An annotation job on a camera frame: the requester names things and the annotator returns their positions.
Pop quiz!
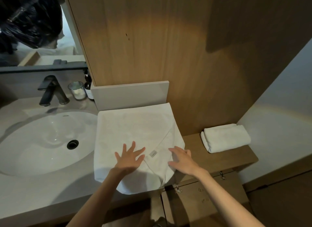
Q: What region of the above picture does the black faucet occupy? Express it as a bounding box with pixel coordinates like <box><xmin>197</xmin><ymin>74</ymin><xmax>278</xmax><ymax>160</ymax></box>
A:
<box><xmin>37</xmin><ymin>75</ymin><xmax>71</xmax><ymax>107</ymax></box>

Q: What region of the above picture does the white oval sink basin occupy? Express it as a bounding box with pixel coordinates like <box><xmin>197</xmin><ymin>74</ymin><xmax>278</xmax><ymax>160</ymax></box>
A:
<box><xmin>0</xmin><ymin>111</ymin><xmax>99</xmax><ymax>178</ymax></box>

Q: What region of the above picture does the glass jar with cotton pads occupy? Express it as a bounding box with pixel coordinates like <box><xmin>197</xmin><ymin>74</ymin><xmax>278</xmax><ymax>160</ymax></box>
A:
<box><xmin>68</xmin><ymin>81</ymin><xmax>87</xmax><ymax>101</ymax></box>

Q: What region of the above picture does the wall mirror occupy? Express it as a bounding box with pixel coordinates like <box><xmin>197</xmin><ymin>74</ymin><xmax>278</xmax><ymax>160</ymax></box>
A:
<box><xmin>0</xmin><ymin>0</ymin><xmax>89</xmax><ymax>74</ymax></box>

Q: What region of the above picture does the wooden back panel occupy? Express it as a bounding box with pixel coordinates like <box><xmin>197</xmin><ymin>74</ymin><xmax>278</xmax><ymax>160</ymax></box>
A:
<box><xmin>61</xmin><ymin>0</ymin><xmax>312</xmax><ymax>136</ymax></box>

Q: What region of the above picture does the grey stone backsplash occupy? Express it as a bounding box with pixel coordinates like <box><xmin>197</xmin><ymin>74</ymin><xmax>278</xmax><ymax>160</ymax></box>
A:
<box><xmin>90</xmin><ymin>80</ymin><xmax>170</xmax><ymax>112</ymax></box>

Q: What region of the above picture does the black sink drain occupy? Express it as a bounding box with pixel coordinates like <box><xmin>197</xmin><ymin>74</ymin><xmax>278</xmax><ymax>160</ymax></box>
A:
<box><xmin>66</xmin><ymin>139</ymin><xmax>79</xmax><ymax>151</ymax></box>

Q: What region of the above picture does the person's white shoe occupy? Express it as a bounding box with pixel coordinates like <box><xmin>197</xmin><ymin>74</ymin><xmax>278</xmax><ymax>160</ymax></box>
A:
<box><xmin>152</xmin><ymin>216</ymin><xmax>169</xmax><ymax>227</ymax></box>

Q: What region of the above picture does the person's left forearm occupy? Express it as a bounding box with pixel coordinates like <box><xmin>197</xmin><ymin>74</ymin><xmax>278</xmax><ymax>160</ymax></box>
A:
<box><xmin>66</xmin><ymin>168</ymin><xmax>126</xmax><ymax>227</ymax></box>

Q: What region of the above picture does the wooden vanity base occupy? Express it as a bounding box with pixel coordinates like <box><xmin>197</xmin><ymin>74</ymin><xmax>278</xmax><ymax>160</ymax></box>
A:
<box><xmin>27</xmin><ymin>192</ymin><xmax>164</xmax><ymax>227</ymax></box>

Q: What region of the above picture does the wooden cabinet flap door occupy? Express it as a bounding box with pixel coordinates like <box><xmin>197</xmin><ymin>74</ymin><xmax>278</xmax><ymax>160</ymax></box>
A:
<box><xmin>161</xmin><ymin>171</ymin><xmax>254</xmax><ymax>227</ymax></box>

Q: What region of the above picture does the white towel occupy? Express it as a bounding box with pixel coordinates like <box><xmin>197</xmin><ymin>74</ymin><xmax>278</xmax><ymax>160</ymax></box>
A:
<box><xmin>93</xmin><ymin>102</ymin><xmax>187</xmax><ymax>195</ymax></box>
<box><xmin>200</xmin><ymin>123</ymin><xmax>252</xmax><ymax>154</ymax></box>

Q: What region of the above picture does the person's left hand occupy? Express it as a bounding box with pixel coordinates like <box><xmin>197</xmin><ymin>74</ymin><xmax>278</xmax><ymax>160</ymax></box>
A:
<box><xmin>114</xmin><ymin>140</ymin><xmax>146</xmax><ymax>178</ymax></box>

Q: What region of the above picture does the person's right hand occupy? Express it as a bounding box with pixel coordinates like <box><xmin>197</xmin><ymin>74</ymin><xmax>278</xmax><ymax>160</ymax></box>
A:
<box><xmin>167</xmin><ymin>146</ymin><xmax>203</xmax><ymax>178</ymax></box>

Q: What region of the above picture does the dark pump bottle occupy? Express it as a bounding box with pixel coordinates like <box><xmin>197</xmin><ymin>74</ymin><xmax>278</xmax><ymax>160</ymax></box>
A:
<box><xmin>83</xmin><ymin>69</ymin><xmax>95</xmax><ymax>101</ymax></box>

